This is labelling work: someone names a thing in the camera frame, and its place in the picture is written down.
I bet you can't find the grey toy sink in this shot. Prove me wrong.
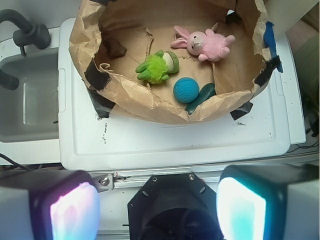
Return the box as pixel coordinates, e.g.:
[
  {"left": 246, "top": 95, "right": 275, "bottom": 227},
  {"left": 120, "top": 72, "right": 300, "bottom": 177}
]
[{"left": 0, "top": 28, "right": 60, "bottom": 165}]

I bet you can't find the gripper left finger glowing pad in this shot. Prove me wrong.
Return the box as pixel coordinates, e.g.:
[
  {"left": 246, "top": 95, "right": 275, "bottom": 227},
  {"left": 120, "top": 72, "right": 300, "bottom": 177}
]
[{"left": 0, "top": 170, "right": 100, "bottom": 240}]

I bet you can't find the brown paper bag bin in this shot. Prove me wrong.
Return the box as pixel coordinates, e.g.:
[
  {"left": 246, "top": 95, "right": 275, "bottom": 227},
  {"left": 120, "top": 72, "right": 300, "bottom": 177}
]
[{"left": 69, "top": 0, "right": 282, "bottom": 125}]

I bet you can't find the dark green oblong toy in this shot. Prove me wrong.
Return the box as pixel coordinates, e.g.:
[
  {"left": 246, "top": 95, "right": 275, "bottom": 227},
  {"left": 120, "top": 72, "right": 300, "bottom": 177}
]
[{"left": 184, "top": 83, "right": 216, "bottom": 116}]

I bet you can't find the pink plush bunny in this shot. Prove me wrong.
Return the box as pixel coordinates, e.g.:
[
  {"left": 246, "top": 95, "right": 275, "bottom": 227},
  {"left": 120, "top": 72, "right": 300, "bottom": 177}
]
[{"left": 170, "top": 25, "right": 236, "bottom": 62}]

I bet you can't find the green plush toy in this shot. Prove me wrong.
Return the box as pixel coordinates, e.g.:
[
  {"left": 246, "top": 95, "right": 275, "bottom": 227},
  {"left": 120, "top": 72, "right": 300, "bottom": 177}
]
[{"left": 135, "top": 50, "right": 180, "bottom": 84}]

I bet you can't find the aluminium rail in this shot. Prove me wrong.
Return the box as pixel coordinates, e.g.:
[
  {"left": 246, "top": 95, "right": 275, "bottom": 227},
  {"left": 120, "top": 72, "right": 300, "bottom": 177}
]
[{"left": 89, "top": 170, "right": 222, "bottom": 192}]

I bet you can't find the white plastic tray lid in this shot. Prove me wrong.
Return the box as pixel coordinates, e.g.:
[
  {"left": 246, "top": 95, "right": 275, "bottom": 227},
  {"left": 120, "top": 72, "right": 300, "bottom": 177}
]
[{"left": 58, "top": 18, "right": 306, "bottom": 172}]

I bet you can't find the dark grey toy faucet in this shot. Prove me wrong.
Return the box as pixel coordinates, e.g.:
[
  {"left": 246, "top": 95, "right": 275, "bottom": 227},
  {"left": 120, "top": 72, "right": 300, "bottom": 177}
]
[{"left": 0, "top": 9, "right": 52, "bottom": 91}]

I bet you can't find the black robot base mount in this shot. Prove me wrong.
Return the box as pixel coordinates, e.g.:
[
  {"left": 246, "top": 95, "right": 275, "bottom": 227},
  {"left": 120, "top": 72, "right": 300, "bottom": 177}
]
[{"left": 127, "top": 174, "right": 224, "bottom": 240}]

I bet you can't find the blue foam ball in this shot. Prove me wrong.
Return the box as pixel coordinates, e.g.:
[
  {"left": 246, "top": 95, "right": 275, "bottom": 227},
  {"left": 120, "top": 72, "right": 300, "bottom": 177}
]
[{"left": 173, "top": 77, "right": 200, "bottom": 104}]

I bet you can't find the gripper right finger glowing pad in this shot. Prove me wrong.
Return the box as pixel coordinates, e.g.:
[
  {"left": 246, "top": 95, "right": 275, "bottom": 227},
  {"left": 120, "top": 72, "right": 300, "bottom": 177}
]
[{"left": 216, "top": 164, "right": 320, "bottom": 240}]

